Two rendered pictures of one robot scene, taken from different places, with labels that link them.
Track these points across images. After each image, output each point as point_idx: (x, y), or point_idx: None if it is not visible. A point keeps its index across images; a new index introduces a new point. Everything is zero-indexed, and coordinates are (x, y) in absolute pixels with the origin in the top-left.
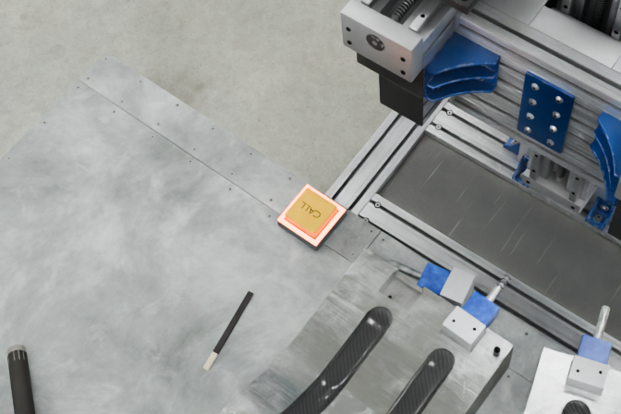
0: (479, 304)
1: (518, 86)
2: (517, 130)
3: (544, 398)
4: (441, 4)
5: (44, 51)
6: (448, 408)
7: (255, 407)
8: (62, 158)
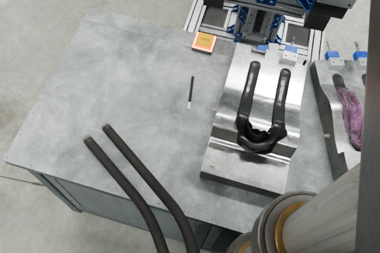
0: (290, 48)
1: None
2: (255, 3)
3: (324, 76)
4: None
5: (34, 49)
6: (296, 88)
7: (228, 107)
8: (89, 49)
